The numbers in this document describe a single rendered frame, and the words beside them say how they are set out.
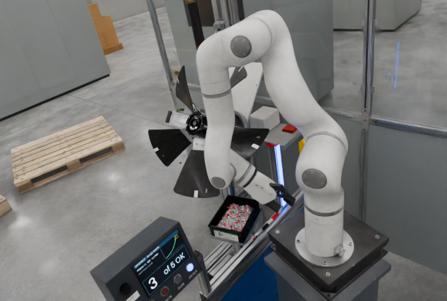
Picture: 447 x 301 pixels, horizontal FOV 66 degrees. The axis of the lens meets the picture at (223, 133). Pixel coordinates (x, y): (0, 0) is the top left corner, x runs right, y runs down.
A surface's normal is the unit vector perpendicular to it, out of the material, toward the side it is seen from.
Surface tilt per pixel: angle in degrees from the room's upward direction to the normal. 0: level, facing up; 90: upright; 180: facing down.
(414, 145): 90
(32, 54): 90
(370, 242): 1
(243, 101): 50
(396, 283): 0
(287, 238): 1
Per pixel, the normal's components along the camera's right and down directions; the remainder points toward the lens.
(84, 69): 0.73, 0.21
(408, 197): -0.66, 0.46
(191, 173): -0.03, -0.18
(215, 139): -0.31, -0.31
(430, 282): -0.17, -0.86
